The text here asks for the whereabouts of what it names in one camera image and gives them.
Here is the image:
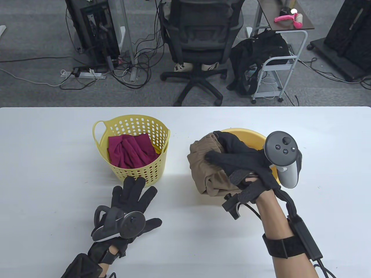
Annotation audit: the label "pink handled tool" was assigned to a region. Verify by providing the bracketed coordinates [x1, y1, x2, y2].
[274, 14, 302, 29]

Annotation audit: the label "person's right forearm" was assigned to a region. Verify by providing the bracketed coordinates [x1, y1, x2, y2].
[257, 190, 319, 278]

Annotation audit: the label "white desk leg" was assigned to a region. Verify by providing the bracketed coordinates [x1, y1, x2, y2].
[120, 0, 139, 83]

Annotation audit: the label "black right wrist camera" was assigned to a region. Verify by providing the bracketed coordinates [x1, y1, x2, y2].
[222, 193, 242, 220]

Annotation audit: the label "black hand controller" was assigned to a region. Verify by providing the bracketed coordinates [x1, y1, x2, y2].
[92, 205, 146, 242]
[264, 131, 302, 189]

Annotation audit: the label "person's left hand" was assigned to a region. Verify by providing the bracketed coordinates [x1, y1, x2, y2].
[88, 176, 163, 258]

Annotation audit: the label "black cabinet on casters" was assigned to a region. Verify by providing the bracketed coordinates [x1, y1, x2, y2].
[307, 0, 371, 82]

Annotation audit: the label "black battery pack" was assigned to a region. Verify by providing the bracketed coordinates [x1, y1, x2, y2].
[287, 216, 323, 260]

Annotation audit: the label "black right hand controller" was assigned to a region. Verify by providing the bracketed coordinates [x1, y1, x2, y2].
[264, 131, 302, 189]

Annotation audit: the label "black computer tower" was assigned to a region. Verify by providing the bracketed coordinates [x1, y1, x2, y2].
[65, 0, 121, 68]

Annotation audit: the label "person's right hand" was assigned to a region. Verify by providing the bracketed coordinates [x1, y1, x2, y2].
[204, 131, 281, 203]

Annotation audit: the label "yellow perforated plastic basket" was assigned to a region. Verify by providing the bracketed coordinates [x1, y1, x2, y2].
[93, 115, 171, 187]

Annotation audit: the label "person's left forearm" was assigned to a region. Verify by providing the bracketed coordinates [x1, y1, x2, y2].
[97, 255, 116, 278]

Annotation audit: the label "black left hand controller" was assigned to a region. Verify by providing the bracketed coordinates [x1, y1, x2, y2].
[92, 205, 146, 242]

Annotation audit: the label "white rolling cart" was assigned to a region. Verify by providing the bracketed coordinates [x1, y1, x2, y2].
[246, 0, 315, 104]

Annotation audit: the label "brown shorts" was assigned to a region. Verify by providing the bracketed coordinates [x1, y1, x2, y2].
[187, 132, 242, 197]

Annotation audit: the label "black braided cable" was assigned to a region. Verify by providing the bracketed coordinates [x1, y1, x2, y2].
[313, 258, 338, 278]

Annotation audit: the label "white power strip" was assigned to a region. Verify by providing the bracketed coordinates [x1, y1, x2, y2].
[61, 69, 106, 79]

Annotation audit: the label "black right forearm strap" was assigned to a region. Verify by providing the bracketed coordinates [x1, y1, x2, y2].
[262, 235, 305, 259]

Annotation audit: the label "black backpack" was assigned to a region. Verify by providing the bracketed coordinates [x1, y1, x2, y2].
[227, 29, 290, 96]

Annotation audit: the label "maroon shorts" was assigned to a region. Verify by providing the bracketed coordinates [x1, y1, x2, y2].
[108, 134, 161, 169]

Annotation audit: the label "black left wrist strap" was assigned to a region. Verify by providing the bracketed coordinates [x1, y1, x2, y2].
[101, 250, 120, 264]

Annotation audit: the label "black office chair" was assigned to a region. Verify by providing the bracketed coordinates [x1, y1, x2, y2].
[159, 0, 245, 107]

